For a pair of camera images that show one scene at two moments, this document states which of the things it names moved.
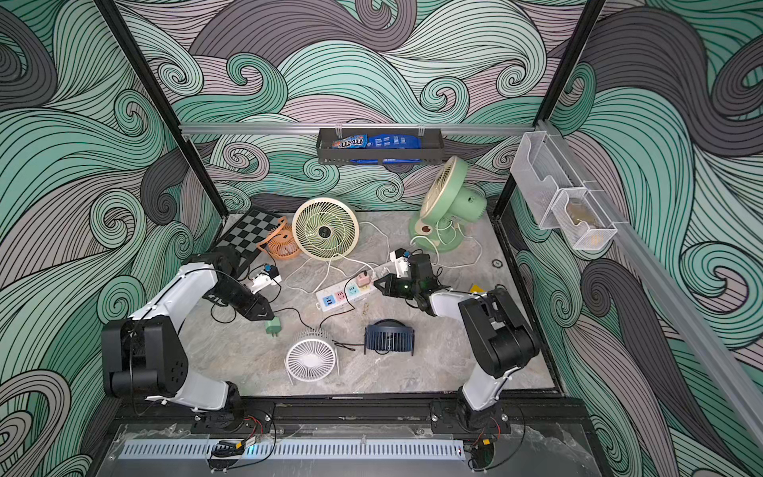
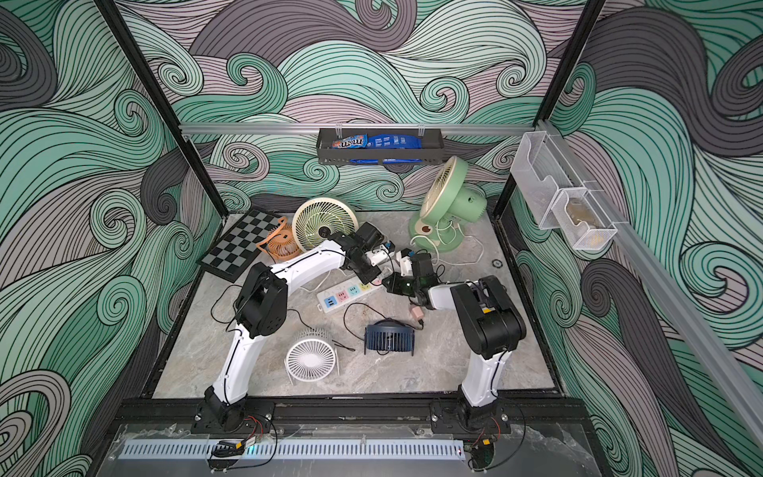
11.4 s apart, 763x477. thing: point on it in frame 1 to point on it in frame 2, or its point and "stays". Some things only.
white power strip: (342, 293) stays
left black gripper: (253, 308) to (375, 275)
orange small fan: (282, 242) stays
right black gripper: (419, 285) stays
